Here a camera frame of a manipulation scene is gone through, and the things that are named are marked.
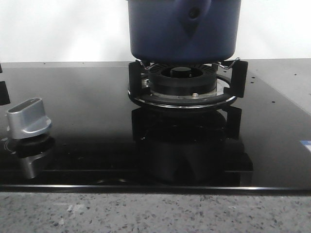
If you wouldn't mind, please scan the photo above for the silver stove control knob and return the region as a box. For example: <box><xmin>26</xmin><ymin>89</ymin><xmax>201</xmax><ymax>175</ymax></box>
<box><xmin>6</xmin><ymin>98</ymin><xmax>52</xmax><ymax>139</ymax></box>

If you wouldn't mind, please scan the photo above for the black pot support grate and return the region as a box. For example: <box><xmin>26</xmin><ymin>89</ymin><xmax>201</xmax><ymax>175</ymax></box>
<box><xmin>128</xmin><ymin>58</ymin><xmax>248</xmax><ymax>109</ymax></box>

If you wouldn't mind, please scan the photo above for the black glass cooktop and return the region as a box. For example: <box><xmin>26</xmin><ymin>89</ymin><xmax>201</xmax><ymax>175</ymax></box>
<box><xmin>0</xmin><ymin>63</ymin><xmax>311</xmax><ymax>195</ymax></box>

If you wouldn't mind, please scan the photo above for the dark blue cooking pot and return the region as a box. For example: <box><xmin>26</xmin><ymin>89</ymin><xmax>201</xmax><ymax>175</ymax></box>
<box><xmin>127</xmin><ymin>0</ymin><xmax>241</xmax><ymax>64</ymax></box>

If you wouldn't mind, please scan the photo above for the black gas burner head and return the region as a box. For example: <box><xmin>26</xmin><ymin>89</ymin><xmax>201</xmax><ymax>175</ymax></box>
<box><xmin>148</xmin><ymin>64</ymin><xmax>217</xmax><ymax>96</ymax></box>

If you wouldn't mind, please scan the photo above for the black left burner grate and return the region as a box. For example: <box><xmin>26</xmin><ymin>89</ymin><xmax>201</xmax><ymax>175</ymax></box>
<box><xmin>0</xmin><ymin>60</ymin><xmax>11</xmax><ymax>106</ymax></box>

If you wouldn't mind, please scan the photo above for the blue label sticker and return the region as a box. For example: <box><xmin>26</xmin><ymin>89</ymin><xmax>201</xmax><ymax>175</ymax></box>
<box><xmin>300</xmin><ymin>140</ymin><xmax>311</xmax><ymax>153</ymax></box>

